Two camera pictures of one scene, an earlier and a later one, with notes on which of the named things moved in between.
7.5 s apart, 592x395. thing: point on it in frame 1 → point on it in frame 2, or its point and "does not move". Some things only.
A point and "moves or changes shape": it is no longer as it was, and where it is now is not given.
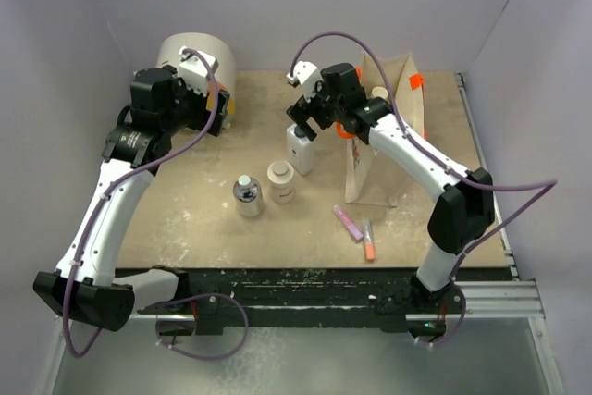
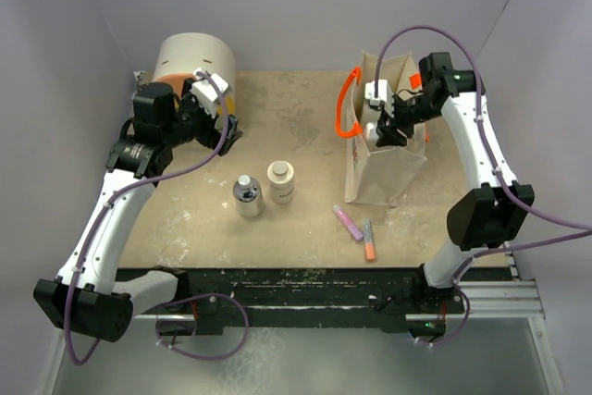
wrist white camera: x=308 y=76 → x=385 y=95
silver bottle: x=248 y=195 does not move
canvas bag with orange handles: x=371 y=177 does not move
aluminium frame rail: x=514 y=298 does not move
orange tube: x=368 y=240 does not move
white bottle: x=301 y=151 moves or changes shape
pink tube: x=353 y=229 does not move
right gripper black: x=302 y=110 → x=389 y=134
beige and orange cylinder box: x=212 y=44 does not move
